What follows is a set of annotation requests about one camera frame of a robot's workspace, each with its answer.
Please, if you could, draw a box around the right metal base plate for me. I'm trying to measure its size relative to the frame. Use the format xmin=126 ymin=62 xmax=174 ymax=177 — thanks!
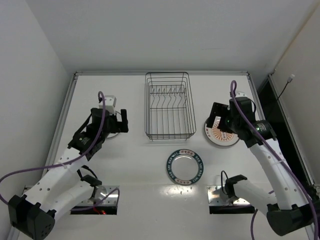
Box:
xmin=206 ymin=185 xmax=250 ymax=207

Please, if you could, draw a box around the green rimmed glass plate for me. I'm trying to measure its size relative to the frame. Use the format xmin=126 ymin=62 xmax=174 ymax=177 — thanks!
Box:
xmin=166 ymin=149 xmax=204 ymax=186

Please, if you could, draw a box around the black wire dish rack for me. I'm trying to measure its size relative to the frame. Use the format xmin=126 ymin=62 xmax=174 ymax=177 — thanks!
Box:
xmin=144 ymin=71 xmax=197 ymax=142

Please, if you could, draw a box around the orange sunburst white plate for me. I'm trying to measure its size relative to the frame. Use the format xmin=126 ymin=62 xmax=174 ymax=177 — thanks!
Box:
xmin=204 ymin=117 xmax=240 ymax=147

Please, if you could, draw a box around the white plate teal rim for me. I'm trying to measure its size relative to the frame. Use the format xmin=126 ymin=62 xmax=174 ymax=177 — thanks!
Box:
xmin=106 ymin=132 xmax=120 ymax=139

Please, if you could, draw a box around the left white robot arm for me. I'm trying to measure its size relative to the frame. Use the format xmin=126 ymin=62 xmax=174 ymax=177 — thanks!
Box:
xmin=8 ymin=108 xmax=129 ymax=240

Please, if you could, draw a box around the black cable white plug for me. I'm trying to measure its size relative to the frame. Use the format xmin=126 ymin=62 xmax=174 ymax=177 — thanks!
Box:
xmin=276 ymin=74 xmax=295 ymax=102

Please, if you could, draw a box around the metal base plate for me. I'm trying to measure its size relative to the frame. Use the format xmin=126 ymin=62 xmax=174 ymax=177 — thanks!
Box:
xmin=206 ymin=185 xmax=250 ymax=207
xmin=76 ymin=185 xmax=120 ymax=208

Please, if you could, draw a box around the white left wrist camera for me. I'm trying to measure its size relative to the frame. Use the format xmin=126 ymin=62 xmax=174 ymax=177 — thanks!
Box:
xmin=104 ymin=95 xmax=117 ymax=115

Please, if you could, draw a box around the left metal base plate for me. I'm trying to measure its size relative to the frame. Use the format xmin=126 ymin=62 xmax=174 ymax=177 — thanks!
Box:
xmin=76 ymin=185 xmax=120 ymax=208

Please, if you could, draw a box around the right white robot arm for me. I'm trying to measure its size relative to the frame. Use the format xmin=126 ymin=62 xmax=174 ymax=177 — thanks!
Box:
xmin=120 ymin=96 xmax=320 ymax=236

